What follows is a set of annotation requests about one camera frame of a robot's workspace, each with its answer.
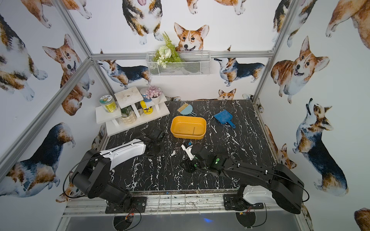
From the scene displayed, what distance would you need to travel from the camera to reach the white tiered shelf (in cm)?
95

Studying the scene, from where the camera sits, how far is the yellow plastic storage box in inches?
39.2

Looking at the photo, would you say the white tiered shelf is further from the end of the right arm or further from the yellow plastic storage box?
the end of the right arm
